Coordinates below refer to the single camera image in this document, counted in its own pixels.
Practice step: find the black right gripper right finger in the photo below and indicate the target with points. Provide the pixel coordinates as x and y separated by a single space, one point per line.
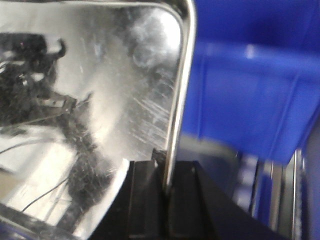
199 210

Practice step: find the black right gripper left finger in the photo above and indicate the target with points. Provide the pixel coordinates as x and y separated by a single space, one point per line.
138 211

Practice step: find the silver metal tray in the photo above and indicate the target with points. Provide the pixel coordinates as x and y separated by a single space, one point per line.
86 87

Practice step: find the blue bin behind tray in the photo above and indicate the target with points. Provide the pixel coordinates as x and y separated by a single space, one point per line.
255 78

